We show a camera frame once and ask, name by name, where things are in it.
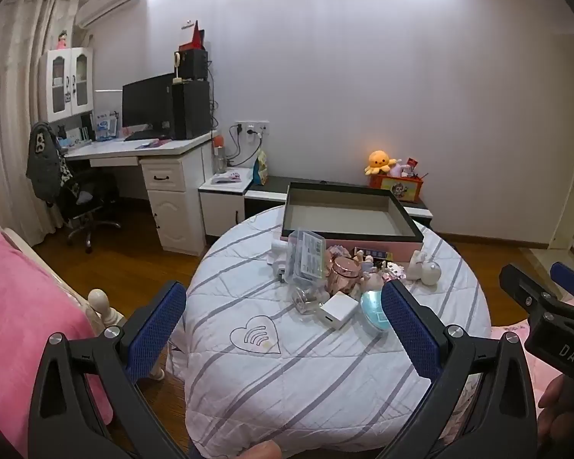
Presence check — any white round-headed figurine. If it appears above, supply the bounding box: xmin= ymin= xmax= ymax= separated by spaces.
xmin=408 ymin=249 xmax=444 ymax=286

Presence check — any person's right hand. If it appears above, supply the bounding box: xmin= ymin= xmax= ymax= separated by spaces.
xmin=538 ymin=372 xmax=574 ymax=443

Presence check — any pink fleece blanket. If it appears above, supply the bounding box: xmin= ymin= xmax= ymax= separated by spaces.
xmin=0 ymin=221 xmax=114 ymax=443

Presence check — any pink storage box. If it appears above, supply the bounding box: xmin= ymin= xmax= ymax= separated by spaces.
xmin=280 ymin=182 xmax=426 ymax=263

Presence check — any rose gold round jar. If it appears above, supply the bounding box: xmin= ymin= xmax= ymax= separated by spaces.
xmin=331 ymin=255 xmax=363 ymax=296

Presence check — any white air conditioner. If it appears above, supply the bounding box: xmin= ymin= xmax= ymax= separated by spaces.
xmin=75 ymin=0 xmax=142 ymax=29

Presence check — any white nightstand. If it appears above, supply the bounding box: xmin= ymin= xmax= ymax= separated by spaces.
xmin=198 ymin=172 xmax=255 ymax=238

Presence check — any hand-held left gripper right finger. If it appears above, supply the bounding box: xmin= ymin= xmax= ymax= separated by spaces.
xmin=378 ymin=278 xmax=539 ymax=459

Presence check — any black computer tower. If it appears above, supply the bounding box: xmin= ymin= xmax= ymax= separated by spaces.
xmin=171 ymin=79 xmax=212 ymax=141

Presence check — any black power cable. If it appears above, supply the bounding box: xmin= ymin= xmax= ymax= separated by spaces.
xmin=226 ymin=123 xmax=246 ymax=167

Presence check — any white desk with drawers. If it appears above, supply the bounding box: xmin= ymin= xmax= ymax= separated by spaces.
xmin=64 ymin=131 xmax=217 ymax=255

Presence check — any small doll figurine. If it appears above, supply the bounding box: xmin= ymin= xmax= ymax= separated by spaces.
xmin=360 ymin=253 xmax=384 ymax=293

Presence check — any white wall socket strip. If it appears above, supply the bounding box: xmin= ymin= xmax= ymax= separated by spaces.
xmin=235 ymin=120 xmax=271 ymax=136

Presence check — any small glass jar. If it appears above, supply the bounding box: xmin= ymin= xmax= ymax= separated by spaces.
xmin=291 ymin=287 xmax=319 ymax=316

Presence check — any black computer monitor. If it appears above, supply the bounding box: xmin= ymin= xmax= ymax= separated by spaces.
xmin=121 ymin=73 xmax=176 ymax=132

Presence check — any clear bottle with orange cap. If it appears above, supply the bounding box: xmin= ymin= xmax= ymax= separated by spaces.
xmin=212 ymin=136 xmax=228 ymax=176

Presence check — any white square charger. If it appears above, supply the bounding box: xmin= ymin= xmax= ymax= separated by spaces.
xmin=318 ymin=291 xmax=360 ymax=331

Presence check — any dark patterned garment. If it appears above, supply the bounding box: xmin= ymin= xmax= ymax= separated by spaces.
xmin=26 ymin=121 xmax=73 ymax=207

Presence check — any white striped quilt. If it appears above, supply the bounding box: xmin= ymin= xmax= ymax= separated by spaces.
xmin=165 ymin=210 xmax=493 ymax=459

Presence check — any teal round clear container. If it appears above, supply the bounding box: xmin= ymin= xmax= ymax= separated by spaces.
xmin=360 ymin=289 xmax=394 ymax=335

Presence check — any small pink toy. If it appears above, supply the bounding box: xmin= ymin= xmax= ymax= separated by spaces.
xmin=380 ymin=260 xmax=408 ymax=281

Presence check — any row of books and files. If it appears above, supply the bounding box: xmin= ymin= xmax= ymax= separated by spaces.
xmin=79 ymin=108 xmax=123 ymax=143

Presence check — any white glass-door cabinet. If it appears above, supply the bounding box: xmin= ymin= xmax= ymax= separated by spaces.
xmin=39 ymin=46 xmax=95 ymax=123

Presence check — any clear plastic box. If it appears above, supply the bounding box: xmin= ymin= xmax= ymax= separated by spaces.
xmin=286 ymin=230 xmax=327 ymax=293

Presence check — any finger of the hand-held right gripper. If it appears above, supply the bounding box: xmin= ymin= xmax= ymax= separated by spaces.
xmin=550 ymin=261 xmax=574 ymax=309
xmin=499 ymin=263 xmax=561 ymax=317

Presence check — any orange octopus plush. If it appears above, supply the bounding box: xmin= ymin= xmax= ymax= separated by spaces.
xmin=364 ymin=150 xmax=397 ymax=177

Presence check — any dark rectangular flat box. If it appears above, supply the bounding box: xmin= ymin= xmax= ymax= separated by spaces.
xmin=353 ymin=247 xmax=394 ymax=262

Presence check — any black speaker box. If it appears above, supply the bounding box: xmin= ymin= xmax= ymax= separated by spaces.
xmin=178 ymin=50 xmax=209 ymax=81

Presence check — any low black-top cabinet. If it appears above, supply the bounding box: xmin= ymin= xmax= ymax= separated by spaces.
xmin=243 ymin=176 xmax=434 ymax=225

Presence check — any blue and yellow snack bag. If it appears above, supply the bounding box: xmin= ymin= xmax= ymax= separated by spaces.
xmin=252 ymin=149 xmax=269 ymax=186

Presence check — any red toy box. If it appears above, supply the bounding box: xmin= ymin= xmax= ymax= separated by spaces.
xmin=369 ymin=172 xmax=424 ymax=204

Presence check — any cream curtain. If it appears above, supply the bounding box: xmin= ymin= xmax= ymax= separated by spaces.
xmin=0 ymin=0 xmax=78 ymax=246

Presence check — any black office chair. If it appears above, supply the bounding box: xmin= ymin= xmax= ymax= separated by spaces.
xmin=56 ymin=166 xmax=123 ymax=254

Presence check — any pink patterned quilt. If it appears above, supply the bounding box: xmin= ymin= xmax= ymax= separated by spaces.
xmin=487 ymin=318 xmax=574 ymax=393

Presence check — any white plug adapter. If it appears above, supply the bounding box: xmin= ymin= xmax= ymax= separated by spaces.
xmin=269 ymin=241 xmax=290 ymax=274

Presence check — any white wooden bed frame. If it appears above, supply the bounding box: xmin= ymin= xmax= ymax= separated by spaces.
xmin=0 ymin=216 xmax=167 ymax=384

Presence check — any red paper bag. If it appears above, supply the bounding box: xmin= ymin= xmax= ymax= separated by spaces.
xmin=179 ymin=20 xmax=207 ymax=51

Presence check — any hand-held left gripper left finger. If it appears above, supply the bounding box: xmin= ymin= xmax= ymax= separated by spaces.
xmin=28 ymin=280 xmax=188 ymax=459

